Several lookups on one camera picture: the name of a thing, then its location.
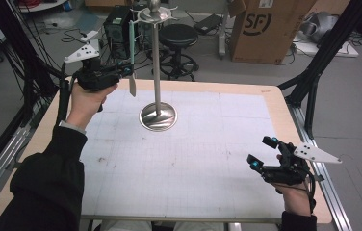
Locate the metal utensil stand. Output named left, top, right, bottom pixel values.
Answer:
left=130, top=0, right=179, bottom=133

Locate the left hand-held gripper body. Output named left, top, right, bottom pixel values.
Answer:
left=63, top=44, right=125, bottom=92

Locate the silver foil bag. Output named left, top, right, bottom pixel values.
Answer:
left=299, top=11, right=341, bottom=43

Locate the black computer tower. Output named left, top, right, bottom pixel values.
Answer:
left=103, top=4, right=136, bottom=61

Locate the teal handled spatula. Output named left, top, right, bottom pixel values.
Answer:
left=128, top=19, right=138, bottom=98

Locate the round white table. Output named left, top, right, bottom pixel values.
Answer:
left=17, top=0, right=68, bottom=13

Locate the person's right hand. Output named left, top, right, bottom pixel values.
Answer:
left=270, top=153, right=314, bottom=217

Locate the flat black device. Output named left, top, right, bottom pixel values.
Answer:
left=194, top=13, right=224, bottom=36

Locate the person's left hand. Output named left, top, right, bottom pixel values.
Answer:
left=65, top=81, right=119, bottom=130

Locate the tall printed cardboard box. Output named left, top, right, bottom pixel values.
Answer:
left=229, top=0, right=319, bottom=65

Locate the black round stool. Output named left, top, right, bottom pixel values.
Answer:
left=158, top=23, right=200, bottom=82

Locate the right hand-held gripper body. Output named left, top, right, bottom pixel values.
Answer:
left=260, top=141, right=343, bottom=187

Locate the open cardboard box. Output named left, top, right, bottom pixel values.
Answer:
left=84, top=0, right=133, bottom=8

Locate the white flat board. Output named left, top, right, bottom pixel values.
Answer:
left=292, top=31, right=360, bottom=59

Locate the white grid mat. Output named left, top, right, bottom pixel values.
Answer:
left=80, top=89, right=286, bottom=218

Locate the white power strip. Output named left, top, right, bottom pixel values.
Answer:
left=78, top=29, right=100, bottom=43

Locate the black metal frame stand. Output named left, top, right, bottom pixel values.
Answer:
left=277, top=0, right=362, bottom=141
left=0, top=0, right=62, bottom=187

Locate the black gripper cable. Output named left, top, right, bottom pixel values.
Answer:
left=55, top=62, right=76, bottom=127
left=303, top=171, right=319, bottom=215

